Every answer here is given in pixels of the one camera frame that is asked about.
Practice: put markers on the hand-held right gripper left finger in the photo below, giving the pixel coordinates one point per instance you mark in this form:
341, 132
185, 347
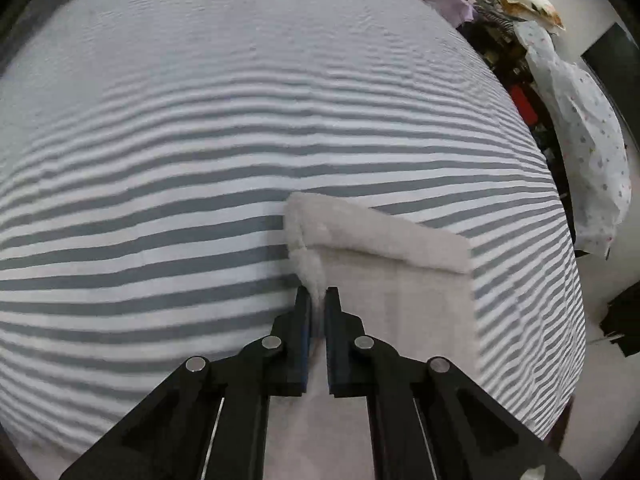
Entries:
304, 350

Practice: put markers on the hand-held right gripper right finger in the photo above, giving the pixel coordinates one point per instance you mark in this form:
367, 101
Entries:
330, 355

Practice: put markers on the grey towel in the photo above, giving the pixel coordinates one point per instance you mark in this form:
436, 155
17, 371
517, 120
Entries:
400, 310

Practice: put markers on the grey white striped bed sheet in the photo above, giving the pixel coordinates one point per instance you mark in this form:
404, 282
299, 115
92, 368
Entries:
200, 160

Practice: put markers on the black object on floor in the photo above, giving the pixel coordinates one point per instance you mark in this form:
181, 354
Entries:
625, 320

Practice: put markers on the red object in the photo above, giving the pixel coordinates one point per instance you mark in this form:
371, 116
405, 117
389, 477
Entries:
522, 102

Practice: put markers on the white dotted cloth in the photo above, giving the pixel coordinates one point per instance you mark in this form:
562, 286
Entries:
590, 135

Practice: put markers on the floral patterned pillow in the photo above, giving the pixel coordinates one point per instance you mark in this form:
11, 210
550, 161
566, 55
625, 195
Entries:
525, 0

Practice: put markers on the dark flat panel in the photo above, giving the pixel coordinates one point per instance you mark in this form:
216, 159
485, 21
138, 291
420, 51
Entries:
615, 60

